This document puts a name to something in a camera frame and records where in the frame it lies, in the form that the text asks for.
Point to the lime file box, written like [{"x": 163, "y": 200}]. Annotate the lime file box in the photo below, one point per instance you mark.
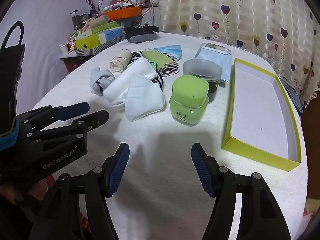
[{"x": 87, "y": 42}]

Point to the orange tray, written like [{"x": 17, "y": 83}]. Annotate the orange tray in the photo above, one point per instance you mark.
[{"x": 122, "y": 13}]

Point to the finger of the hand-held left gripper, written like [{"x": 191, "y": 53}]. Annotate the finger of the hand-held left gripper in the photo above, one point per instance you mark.
[
  {"x": 75, "y": 108},
  {"x": 97, "y": 118}
]

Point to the blue white box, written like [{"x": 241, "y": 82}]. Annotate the blue white box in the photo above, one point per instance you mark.
[{"x": 112, "y": 33}]

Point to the light blue wet wipes pack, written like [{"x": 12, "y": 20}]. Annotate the light blue wet wipes pack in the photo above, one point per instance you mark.
[{"x": 215, "y": 55}]

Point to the black white striped cloth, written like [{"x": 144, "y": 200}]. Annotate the black white striped cloth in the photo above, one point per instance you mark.
[{"x": 136, "y": 56}]

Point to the green white carton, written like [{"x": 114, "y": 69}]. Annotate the green white carton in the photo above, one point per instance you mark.
[{"x": 105, "y": 27}]

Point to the grey black VR headset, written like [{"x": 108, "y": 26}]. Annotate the grey black VR headset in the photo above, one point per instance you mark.
[{"x": 142, "y": 36}]

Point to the pile of small packets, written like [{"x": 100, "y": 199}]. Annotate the pile of small packets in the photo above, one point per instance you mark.
[{"x": 120, "y": 5}]

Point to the blue face mask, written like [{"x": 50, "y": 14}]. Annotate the blue face mask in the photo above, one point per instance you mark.
[{"x": 168, "y": 50}]

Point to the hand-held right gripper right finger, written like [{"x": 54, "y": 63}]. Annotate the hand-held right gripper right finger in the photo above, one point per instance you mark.
[{"x": 202, "y": 172}]

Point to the beige cloth bundle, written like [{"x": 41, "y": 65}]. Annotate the beige cloth bundle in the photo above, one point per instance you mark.
[{"x": 97, "y": 22}]

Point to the light grey sock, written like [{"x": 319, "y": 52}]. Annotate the light grey sock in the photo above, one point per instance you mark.
[{"x": 100, "y": 80}]

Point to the brown side table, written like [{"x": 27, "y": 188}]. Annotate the brown side table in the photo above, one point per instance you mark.
[{"x": 70, "y": 63}]

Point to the small white cup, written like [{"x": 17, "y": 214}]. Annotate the small white cup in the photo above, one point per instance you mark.
[{"x": 63, "y": 48}]

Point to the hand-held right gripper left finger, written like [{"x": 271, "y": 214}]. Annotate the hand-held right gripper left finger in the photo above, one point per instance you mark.
[{"x": 117, "y": 172}]

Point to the small striped cloth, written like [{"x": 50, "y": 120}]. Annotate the small striped cloth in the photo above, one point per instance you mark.
[{"x": 157, "y": 81}]

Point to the beige bandage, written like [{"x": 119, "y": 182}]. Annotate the beige bandage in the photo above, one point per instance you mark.
[{"x": 120, "y": 61}]

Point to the dark jar with frosted lid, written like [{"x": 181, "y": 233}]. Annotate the dark jar with frosted lid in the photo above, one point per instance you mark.
[{"x": 202, "y": 70}]

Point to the striped cardboard tray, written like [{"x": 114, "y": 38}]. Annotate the striped cardboard tray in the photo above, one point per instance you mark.
[{"x": 100, "y": 48}]

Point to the heart print curtain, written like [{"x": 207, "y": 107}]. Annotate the heart print curtain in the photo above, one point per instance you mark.
[{"x": 225, "y": 30}]

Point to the glass jar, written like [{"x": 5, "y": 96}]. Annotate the glass jar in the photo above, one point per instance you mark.
[{"x": 74, "y": 20}]

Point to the olive cloth with patterned edge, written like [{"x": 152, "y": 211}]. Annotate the olive cloth with patterned edge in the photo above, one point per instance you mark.
[{"x": 157, "y": 57}]

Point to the dark blue cloth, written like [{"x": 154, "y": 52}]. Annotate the dark blue cloth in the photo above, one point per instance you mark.
[{"x": 291, "y": 95}]

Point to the lime green cardboard box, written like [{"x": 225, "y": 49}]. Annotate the lime green cardboard box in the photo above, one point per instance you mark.
[{"x": 257, "y": 105}]

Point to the green plastic cup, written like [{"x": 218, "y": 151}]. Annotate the green plastic cup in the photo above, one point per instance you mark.
[{"x": 188, "y": 97}]

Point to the white plush table cover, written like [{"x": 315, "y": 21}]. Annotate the white plush table cover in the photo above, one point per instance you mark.
[{"x": 162, "y": 130}]

